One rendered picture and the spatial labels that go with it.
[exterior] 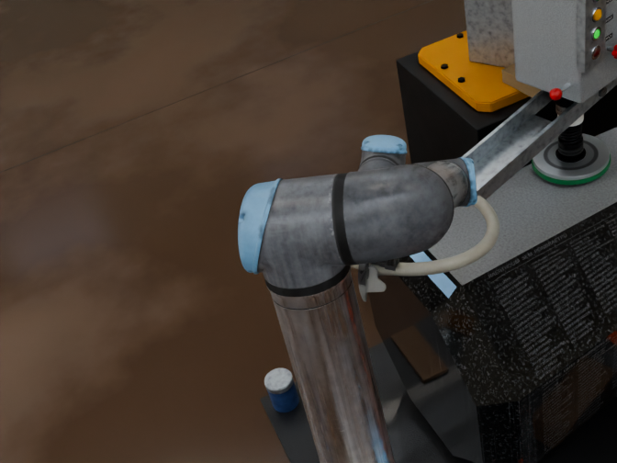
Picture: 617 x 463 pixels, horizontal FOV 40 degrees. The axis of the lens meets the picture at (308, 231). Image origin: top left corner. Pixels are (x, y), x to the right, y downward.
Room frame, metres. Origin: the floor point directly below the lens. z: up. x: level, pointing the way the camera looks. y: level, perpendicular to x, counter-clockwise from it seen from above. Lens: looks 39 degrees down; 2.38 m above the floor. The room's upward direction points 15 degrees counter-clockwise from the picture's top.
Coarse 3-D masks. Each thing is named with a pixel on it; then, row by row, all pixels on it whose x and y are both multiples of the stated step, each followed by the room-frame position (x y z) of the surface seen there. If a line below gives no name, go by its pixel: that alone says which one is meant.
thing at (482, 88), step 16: (464, 32) 2.87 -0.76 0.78; (432, 48) 2.81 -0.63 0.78; (448, 48) 2.78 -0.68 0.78; (464, 48) 2.75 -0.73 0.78; (432, 64) 2.70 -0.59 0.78; (448, 64) 2.67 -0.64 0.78; (464, 64) 2.64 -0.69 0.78; (480, 64) 2.61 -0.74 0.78; (448, 80) 2.57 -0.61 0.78; (464, 80) 2.53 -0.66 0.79; (480, 80) 2.51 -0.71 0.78; (496, 80) 2.49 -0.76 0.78; (464, 96) 2.47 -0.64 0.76; (480, 96) 2.41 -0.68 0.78; (496, 96) 2.39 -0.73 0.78; (512, 96) 2.38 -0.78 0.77; (528, 96) 2.40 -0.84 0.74
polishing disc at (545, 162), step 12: (552, 144) 1.98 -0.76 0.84; (588, 144) 1.93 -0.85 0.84; (600, 144) 1.92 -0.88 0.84; (540, 156) 1.94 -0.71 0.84; (552, 156) 1.92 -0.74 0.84; (588, 156) 1.88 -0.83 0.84; (600, 156) 1.87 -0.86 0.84; (540, 168) 1.88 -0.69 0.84; (552, 168) 1.87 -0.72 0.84; (564, 168) 1.86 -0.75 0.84; (576, 168) 1.84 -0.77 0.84; (588, 168) 1.83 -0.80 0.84; (600, 168) 1.82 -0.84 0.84
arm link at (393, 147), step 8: (376, 136) 1.43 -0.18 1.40; (384, 136) 1.43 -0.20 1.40; (392, 136) 1.43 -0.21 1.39; (368, 144) 1.39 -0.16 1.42; (376, 144) 1.39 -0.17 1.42; (384, 144) 1.39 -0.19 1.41; (392, 144) 1.38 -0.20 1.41; (400, 144) 1.39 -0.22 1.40; (368, 152) 1.39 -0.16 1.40; (376, 152) 1.37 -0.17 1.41; (384, 152) 1.37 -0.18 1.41; (392, 152) 1.36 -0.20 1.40; (400, 152) 1.37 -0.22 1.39; (400, 160) 1.37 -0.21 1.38
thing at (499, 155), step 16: (544, 96) 1.93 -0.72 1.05; (592, 96) 1.87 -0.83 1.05; (528, 112) 1.90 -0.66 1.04; (576, 112) 1.83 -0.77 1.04; (496, 128) 1.84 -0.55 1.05; (512, 128) 1.86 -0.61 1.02; (528, 128) 1.86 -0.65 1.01; (544, 128) 1.78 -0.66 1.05; (560, 128) 1.80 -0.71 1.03; (480, 144) 1.80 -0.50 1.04; (496, 144) 1.83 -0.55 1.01; (512, 144) 1.81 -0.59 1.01; (528, 144) 1.74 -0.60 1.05; (544, 144) 1.77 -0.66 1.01; (480, 160) 1.79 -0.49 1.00; (496, 160) 1.77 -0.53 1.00; (512, 160) 1.70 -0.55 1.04; (528, 160) 1.73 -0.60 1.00; (480, 176) 1.73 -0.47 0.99; (496, 176) 1.67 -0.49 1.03; (480, 192) 1.64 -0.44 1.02
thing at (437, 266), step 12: (480, 204) 1.60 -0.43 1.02; (492, 216) 1.53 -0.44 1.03; (492, 228) 1.47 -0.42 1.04; (492, 240) 1.43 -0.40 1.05; (468, 252) 1.38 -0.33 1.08; (480, 252) 1.39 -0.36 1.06; (372, 264) 1.37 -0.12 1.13; (408, 264) 1.35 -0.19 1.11; (420, 264) 1.35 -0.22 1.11; (432, 264) 1.35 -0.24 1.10; (444, 264) 1.35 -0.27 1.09; (456, 264) 1.35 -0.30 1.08; (468, 264) 1.36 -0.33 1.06; (408, 276) 1.34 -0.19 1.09
